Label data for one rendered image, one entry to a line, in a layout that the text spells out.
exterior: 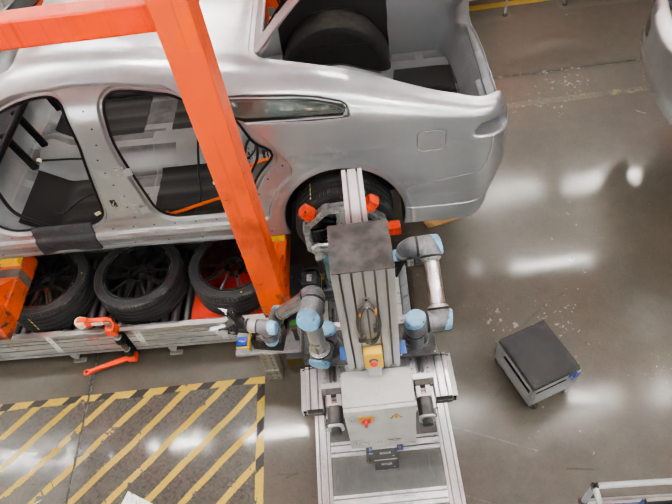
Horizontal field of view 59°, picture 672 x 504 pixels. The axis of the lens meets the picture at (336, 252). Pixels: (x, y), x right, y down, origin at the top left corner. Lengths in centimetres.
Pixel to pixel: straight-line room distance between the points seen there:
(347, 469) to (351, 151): 191
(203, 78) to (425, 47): 296
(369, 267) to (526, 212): 309
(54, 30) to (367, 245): 149
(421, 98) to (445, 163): 47
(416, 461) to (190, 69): 256
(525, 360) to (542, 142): 247
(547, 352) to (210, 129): 251
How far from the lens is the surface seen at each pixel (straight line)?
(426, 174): 378
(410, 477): 382
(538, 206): 529
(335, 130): 350
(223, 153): 293
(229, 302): 425
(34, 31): 278
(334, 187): 378
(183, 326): 436
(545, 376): 401
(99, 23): 267
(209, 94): 272
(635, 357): 462
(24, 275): 488
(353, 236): 238
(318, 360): 322
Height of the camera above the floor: 385
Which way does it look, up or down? 51 degrees down
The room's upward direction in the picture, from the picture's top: 10 degrees counter-clockwise
